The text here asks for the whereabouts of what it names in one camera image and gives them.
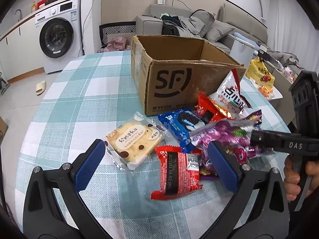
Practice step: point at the red box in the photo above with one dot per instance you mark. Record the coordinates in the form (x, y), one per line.
(42, 3)

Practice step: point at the yellow plastic bag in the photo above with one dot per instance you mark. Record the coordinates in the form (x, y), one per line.
(259, 72)

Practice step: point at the blue cookie packet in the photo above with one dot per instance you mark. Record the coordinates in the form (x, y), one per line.
(174, 124)

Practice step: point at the teal checked tablecloth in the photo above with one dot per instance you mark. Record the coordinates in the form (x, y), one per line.
(87, 92)

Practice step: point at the red chocolate cookie packet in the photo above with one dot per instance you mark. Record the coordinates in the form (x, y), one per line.
(205, 107)

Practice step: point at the dark grey pillow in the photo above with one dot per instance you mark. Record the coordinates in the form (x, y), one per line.
(201, 21)

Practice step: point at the white kitchen counter cabinet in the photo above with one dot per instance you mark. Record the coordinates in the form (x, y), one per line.
(20, 44)

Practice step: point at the small brown carton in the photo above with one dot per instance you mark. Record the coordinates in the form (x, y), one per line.
(3, 129)

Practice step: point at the orange snack bag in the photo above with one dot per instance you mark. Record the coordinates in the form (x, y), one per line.
(265, 90)

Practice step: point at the white washing machine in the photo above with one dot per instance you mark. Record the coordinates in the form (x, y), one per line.
(56, 39)

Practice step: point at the person's right hand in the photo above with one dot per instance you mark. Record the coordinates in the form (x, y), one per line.
(291, 179)

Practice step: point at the purple candy bag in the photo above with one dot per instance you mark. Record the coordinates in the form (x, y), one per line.
(219, 132)

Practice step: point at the light grey pillow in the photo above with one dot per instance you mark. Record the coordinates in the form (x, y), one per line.
(219, 31)

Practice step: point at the black patterned basket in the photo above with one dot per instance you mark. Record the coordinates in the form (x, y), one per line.
(117, 29)

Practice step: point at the red snack packet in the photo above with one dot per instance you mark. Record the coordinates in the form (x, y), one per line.
(174, 174)

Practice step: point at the cream cake packet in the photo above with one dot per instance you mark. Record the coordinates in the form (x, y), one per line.
(132, 142)

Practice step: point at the grey sofa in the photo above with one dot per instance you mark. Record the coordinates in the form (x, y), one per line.
(147, 25)

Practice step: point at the yellow bottle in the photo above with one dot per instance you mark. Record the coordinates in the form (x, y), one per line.
(33, 7)

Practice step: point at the grey blanket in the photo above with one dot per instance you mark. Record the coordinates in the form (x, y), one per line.
(286, 59)

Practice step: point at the curved kitchen faucet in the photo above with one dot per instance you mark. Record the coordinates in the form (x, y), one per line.
(18, 13)

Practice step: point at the brown cardboard box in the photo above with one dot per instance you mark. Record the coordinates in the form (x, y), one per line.
(174, 84)

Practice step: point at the pink cloth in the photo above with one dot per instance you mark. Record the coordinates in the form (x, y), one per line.
(117, 44)

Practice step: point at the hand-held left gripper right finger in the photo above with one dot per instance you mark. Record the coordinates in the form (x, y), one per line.
(221, 164)

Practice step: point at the light blue pillow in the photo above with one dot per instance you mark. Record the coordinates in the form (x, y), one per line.
(245, 38)

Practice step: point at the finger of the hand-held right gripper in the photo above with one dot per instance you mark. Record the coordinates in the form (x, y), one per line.
(269, 140)

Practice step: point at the white noodle snack bag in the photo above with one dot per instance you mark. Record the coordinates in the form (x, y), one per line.
(229, 97)

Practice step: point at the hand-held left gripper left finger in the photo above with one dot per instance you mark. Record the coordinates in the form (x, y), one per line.
(89, 164)

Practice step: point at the beige slipper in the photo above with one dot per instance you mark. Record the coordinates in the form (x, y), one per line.
(41, 88)

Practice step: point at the pile of clothes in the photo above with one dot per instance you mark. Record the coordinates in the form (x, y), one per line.
(177, 26)

